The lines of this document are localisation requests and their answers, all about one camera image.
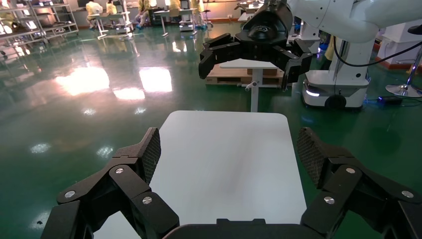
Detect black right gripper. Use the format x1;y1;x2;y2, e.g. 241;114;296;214
199;1;313;91

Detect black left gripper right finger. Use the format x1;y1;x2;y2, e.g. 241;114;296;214
296;126;422;239

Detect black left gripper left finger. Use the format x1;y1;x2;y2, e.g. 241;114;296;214
40;127;181;239

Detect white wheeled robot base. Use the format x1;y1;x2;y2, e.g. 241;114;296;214
302;39;376;110

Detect wooden pallet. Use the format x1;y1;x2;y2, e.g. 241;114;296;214
205;64;285;88

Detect person in yellow coat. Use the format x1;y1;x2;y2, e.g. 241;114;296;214
86;0;104;31
190;0;208;30
105;0;118;16
135;0;152;30

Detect white work table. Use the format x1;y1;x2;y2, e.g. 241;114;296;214
87;11;133;39
152;8;199;37

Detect black power adapter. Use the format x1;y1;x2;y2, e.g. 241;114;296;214
378;95;404;107

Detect chrome base stool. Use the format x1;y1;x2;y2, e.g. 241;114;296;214
385;24;422;98

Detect grey metal shelving rack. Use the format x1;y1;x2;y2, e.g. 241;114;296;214
28;0;80;37
0;0;45;47

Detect small white pedestal table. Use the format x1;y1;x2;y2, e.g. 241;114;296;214
219;58;288;113

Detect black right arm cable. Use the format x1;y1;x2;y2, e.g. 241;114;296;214
333;35;422;68

